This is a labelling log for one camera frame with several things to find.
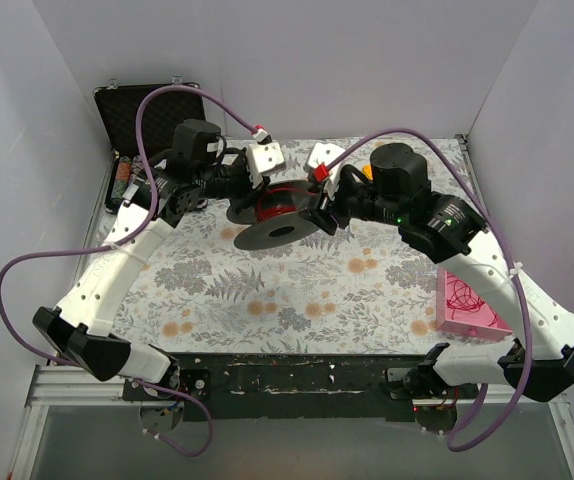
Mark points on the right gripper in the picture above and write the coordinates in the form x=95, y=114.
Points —
x=328, y=208

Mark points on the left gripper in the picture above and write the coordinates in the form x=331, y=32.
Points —
x=246, y=185

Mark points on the black cable spool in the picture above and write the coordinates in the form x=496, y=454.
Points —
x=278, y=220

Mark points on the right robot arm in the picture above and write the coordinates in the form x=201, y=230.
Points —
x=458, y=240

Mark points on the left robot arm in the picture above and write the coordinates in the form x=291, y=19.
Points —
x=171, y=183

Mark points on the yellow toy brick tower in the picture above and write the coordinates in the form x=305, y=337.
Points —
x=367, y=172

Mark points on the floral table mat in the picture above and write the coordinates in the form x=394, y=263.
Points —
x=361, y=290

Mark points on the black poker chip case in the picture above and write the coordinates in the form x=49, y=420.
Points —
x=118, y=105

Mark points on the pink plastic box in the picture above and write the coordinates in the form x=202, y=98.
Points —
x=461, y=311

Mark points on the black front base bar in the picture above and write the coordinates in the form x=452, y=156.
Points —
x=292, y=386

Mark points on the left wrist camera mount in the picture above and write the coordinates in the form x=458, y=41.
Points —
x=264, y=156

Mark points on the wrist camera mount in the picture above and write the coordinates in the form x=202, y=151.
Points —
x=264, y=156
x=318, y=167

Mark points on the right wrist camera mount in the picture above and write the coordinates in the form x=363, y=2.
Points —
x=318, y=167

